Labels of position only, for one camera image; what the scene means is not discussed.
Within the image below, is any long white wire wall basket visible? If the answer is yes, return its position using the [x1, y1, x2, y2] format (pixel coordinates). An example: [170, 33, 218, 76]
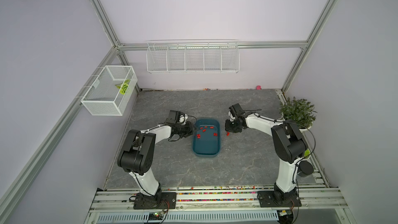
[146, 40, 240, 73]

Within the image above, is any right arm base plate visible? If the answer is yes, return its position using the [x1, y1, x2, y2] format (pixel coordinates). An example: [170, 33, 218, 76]
[257, 189, 302, 208]

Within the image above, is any white wire cube basket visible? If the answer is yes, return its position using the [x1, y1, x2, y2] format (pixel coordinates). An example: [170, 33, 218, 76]
[80, 65, 137, 116]

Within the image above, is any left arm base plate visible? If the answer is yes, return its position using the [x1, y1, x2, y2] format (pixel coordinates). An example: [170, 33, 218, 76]
[133, 192, 177, 209]

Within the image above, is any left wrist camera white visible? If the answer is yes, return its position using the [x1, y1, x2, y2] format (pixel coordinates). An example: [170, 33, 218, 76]
[165, 110, 188, 125]

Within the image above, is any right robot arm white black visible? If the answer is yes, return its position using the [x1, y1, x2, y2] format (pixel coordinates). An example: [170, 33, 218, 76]
[225, 104, 314, 200]

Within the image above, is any green leaf toy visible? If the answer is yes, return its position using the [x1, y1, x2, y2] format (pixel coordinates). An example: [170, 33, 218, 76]
[116, 79, 131, 95]

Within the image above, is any teal plastic storage box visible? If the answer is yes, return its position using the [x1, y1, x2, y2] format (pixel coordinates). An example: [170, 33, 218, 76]
[192, 118, 221, 158]

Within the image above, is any black cylinder weight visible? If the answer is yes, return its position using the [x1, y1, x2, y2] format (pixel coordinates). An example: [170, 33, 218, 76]
[297, 160, 314, 177]

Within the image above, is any white ventilation grille strip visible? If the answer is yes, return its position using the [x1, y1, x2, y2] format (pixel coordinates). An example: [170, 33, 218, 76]
[96, 210, 279, 224]

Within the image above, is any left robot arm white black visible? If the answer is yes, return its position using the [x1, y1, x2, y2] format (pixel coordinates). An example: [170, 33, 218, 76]
[117, 121, 196, 198]

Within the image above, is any large potted green plant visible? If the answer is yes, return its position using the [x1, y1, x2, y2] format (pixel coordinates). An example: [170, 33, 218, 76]
[279, 97, 317, 130]

